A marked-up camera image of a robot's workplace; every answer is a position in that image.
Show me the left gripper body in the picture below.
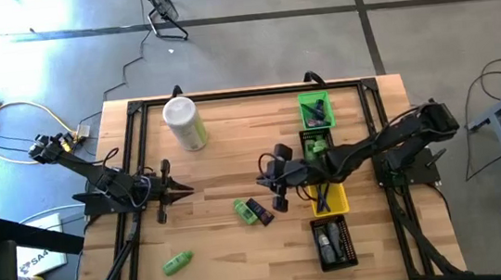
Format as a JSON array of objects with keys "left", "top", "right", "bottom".
[{"left": 142, "top": 158, "right": 182, "bottom": 227}]

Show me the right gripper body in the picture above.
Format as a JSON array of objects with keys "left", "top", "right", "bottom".
[{"left": 263, "top": 140, "right": 315, "bottom": 216}]

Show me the small black plastic basket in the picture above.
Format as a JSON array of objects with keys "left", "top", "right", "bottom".
[{"left": 299, "top": 126, "right": 340, "bottom": 172}]

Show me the yellow plastic basket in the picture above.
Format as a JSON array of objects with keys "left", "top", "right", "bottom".
[{"left": 306, "top": 179, "right": 352, "bottom": 220}]

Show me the white green wipes canister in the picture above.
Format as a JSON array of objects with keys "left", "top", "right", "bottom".
[{"left": 161, "top": 93, "right": 211, "bottom": 155}]

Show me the green plastic basket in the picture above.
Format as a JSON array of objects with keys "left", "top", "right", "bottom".
[{"left": 297, "top": 88, "right": 338, "bottom": 132}]

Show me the large black plastic basket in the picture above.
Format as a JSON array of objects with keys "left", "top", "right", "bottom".
[{"left": 308, "top": 213, "right": 360, "bottom": 274}]

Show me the beige power adapter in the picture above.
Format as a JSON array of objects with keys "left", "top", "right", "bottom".
[{"left": 73, "top": 122, "right": 93, "bottom": 140}]

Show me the white printed box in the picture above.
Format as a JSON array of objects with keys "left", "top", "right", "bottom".
[{"left": 9, "top": 212, "right": 70, "bottom": 278}]

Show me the black floor fan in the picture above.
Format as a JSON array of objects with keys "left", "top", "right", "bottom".
[{"left": 135, "top": 0, "right": 190, "bottom": 46}]

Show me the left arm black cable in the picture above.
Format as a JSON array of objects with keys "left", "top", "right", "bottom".
[{"left": 98, "top": 144, "right": 155, "bottom": 211}]

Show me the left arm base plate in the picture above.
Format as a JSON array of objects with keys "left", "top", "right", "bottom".
[{"left": 71, "top": 184, "right": 148, "bottom": 220}]

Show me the black fan power cable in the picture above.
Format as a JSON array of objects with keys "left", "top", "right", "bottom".
[{"left": 63, "top": 0, "right": 161, "bottom": 127}]

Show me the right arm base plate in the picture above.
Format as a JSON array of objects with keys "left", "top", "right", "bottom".
[{"left": 370, "top": 146, "right": 443, "bottom": 192}]

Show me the cream floor cable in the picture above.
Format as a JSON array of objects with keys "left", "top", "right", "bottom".
[{"left": 0, "top": 67, "right": 82, "bottom": 168}]

